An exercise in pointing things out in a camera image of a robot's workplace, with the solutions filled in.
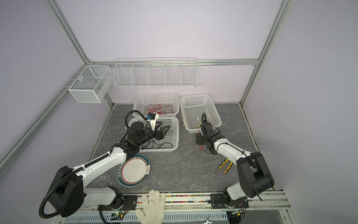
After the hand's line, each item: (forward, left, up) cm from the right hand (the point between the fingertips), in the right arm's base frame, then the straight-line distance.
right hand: (202, 137), depth 92 cm
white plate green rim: (-20, +43, -7) cm, 48 cm away
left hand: (-2, +22, +16) cm, 27 cm away
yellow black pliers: (-18, -15, -6) cm, 24 cm away
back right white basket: (+34, +6, -6) cm, 35 cm away
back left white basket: (+37, +29, -5) cm, 47 cm away
